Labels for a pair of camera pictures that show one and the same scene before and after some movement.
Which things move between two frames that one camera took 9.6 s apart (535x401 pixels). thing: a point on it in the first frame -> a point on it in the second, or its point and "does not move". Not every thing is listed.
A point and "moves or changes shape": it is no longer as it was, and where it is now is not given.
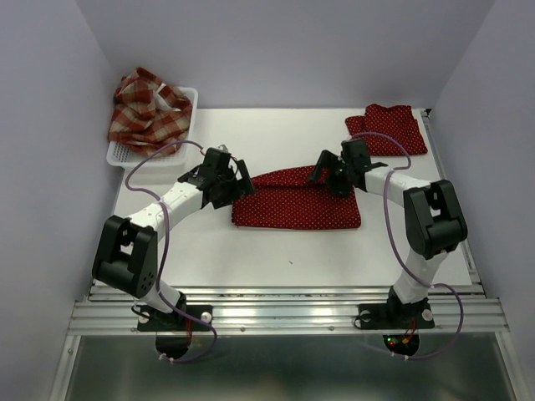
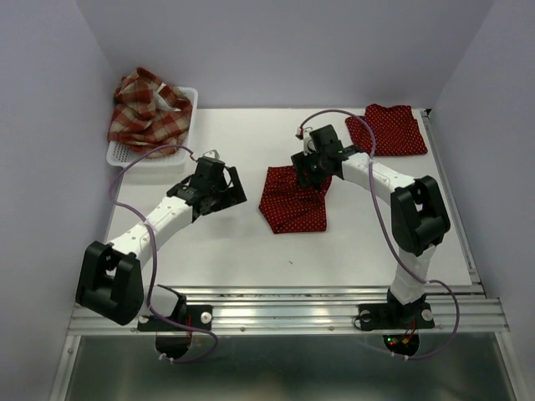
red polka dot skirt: x=396 y=122 does not move
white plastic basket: x=121 y=155 does not move
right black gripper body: x=342 y=166 -> x=313 y=166
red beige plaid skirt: x=148 y=114 does not move
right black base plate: x=395 y=316 does not move
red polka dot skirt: x=287 y=199 moves or changes shape
